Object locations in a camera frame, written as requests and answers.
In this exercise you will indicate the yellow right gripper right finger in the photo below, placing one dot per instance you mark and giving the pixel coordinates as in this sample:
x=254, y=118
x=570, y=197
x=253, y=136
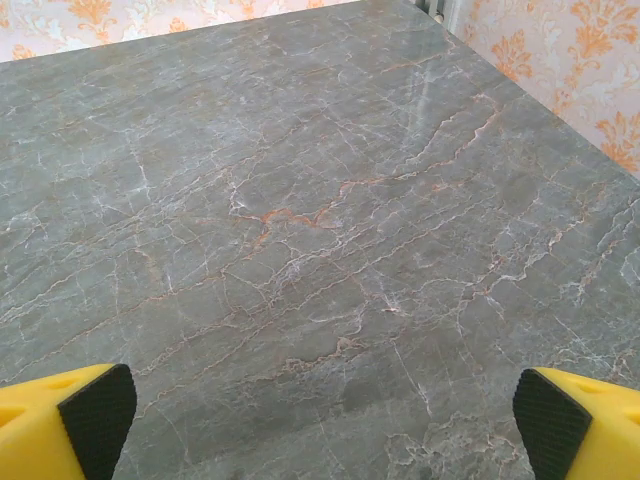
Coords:
x=605, y=430

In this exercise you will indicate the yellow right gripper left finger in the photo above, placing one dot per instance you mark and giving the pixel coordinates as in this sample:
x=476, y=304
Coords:
x=35, y=430

